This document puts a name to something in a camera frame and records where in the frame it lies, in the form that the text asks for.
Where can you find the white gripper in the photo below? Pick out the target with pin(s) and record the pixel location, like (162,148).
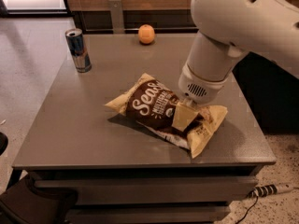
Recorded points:
(199,87)

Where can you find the grey metal drawer cabinet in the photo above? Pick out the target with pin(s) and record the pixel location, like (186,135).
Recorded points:
(122,172)

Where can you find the left metal wall bracket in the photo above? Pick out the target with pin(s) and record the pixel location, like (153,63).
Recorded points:
(116,14)

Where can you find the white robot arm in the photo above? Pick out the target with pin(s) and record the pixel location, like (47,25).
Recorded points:
(258,42)

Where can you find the dark office chair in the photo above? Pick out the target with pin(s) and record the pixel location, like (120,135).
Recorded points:
(23,203)

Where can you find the white power strip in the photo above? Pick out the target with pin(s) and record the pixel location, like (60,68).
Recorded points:
(271,189)

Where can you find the blue silver energy drink can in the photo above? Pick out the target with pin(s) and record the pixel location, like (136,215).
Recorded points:
(78,50)

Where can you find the orange fruit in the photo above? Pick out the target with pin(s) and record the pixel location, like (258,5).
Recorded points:
(146,34)

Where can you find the brown and yellow chip bag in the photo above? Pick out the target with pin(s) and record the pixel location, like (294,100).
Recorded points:
(151,104)

